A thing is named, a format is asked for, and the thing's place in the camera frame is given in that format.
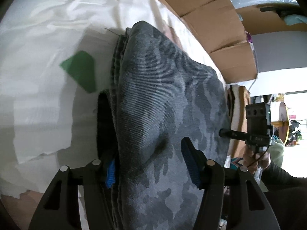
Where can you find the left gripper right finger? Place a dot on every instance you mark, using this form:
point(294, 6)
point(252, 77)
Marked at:
point(234, 192)

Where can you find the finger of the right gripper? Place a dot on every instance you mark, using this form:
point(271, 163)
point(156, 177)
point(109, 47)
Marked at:
point(236, 135)

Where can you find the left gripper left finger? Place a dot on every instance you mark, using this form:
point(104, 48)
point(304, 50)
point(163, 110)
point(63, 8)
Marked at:
point(88, 186)

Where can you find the grey camouflage garment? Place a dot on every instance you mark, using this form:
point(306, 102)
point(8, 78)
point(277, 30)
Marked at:
point(158, 96)

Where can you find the person right forearm black sleeve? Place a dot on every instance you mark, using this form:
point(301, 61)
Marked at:
point(287, 197)

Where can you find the brown white folded clothes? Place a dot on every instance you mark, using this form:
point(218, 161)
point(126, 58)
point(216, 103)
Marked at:
point(238, 97)

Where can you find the person right hand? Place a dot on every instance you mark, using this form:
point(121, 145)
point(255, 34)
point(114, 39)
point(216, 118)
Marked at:
point(252, 161)

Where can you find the wooden round table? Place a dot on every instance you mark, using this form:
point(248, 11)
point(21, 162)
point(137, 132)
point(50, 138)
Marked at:
point(280, 120)

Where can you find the brown cardboard box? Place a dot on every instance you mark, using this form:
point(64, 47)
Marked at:
point(222, 31)

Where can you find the white bear print bedsheet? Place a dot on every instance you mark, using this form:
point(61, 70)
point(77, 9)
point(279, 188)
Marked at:
point(56, 58)

